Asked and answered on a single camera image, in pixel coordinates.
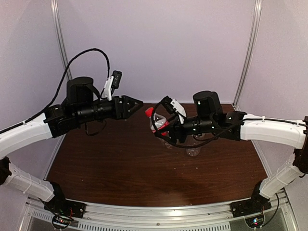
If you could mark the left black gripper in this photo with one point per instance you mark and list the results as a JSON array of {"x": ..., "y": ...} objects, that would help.
[{"x": 123, "y": 113}]

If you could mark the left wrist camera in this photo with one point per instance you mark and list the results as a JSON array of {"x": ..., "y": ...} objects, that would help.
[{"x": 111, "y": 84}]

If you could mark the clear plastic bottle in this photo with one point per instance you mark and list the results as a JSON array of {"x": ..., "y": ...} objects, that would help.
[{"x": 191, "y": 141}]

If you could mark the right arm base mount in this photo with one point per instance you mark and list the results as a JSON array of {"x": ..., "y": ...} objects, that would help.
[{"x": 252, "y": 209}]

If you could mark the aluminium front rail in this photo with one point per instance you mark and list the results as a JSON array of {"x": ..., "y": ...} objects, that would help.
[{"x": 210, "y": 217}]

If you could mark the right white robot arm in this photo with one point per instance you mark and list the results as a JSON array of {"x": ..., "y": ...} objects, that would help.
[{"x": 237, "y": 126}]

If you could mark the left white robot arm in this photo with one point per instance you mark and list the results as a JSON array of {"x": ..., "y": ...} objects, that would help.
[{"x": 83, "y": 104}]

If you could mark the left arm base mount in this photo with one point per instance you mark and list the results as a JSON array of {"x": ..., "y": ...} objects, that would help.
[{"x": 64, "y": 211}]

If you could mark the right aluminium frame post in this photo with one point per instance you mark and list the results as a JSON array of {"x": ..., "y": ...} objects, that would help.
[{"x": 257, "y": 12}]

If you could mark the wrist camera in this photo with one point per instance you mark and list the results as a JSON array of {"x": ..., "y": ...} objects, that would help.
[
  {"x": 111, "y": 84},
  {"x": 174, "y": 107}
]

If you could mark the aluminium frame post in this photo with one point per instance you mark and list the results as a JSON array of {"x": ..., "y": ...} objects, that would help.
[
  {"x": 257, "y": 12},
  {"x": 58, "y": 32}
]

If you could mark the left aluminium frame post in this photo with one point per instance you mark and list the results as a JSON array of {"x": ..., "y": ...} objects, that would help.
[{"x": 58, "y": 32}]

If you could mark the red bottle cap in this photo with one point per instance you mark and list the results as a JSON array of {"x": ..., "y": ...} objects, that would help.
[{"x": 149, "y": 112}]

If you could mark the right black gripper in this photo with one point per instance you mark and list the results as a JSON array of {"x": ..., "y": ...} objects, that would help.
[{"x": 172, "y": 128}]

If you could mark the clear cola bottle red label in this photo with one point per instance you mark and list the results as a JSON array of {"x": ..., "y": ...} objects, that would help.
[{"x": 160, "y": 121}]

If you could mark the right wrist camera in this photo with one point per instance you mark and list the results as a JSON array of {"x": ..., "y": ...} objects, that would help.
[{"x": 174, "y": 107}]

